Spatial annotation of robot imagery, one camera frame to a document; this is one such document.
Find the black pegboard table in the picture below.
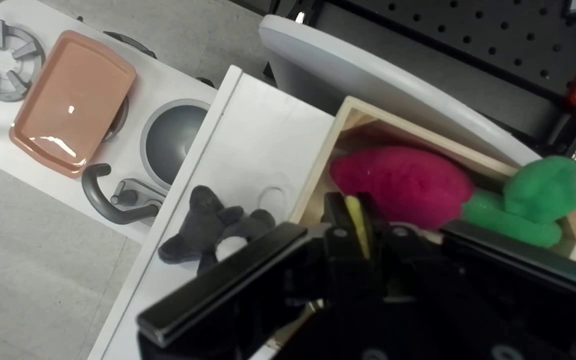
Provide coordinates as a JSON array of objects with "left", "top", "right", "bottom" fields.
[{"left": 234, "top": 0, "right": 576, "bottom": 157}]

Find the grey toy sink bowl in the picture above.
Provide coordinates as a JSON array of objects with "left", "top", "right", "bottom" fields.
[{"left": 140, "top": 100, "right": 207, "bottom": 187}]

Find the white toy cupboard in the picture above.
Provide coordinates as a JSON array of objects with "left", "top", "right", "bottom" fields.
[{"left": 85, "top": 14, "right": 576, "bottom": 360}]

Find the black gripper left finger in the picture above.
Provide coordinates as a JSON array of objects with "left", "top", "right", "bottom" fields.
[{"left": 135, "top": 222, "right": 308, "bottom": 347}]

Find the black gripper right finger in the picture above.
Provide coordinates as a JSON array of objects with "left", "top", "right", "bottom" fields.
[{"left": 444, "top": 222, "right": 576, "bottom": 307}]

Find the white toy kitchen counter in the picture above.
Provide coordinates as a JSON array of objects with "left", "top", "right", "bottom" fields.
[{"left": 0, "top": 0, "right": 216, "bottom": 241}]

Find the grey plush toy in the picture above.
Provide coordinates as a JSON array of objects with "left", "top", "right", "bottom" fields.
[{"left": 158, "top": 186, "right": 275, "bottom": 273}]

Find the magenta plush toy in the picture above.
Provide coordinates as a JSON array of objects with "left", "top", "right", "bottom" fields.
[{"left": 329, "top": 146, "right": 474, "bottom": 229}]

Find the grey toy faucet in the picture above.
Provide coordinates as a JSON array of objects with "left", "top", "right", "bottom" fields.
[{"left": 82, "top": 164, "right": 164, "bottom": 224}]

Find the pink plastic tray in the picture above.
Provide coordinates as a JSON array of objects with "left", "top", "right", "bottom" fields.
[{"left": 10, "top": 30, "right": 137, "bottom": 175}]

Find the wooden basket box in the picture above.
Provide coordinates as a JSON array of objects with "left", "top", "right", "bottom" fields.
[{"left": 289, "top": 96, "right": 576, "bottom": 260}]

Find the grey toy stove burner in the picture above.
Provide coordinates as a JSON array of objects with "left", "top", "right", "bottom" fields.
[{"left": 0, "top": 17, "right": 43, "bottom": 102}]

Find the green plush toy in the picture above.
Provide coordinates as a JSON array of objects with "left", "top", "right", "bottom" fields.
[{"left": 461, "top": 155, "right": 576, "bottom": 248}]

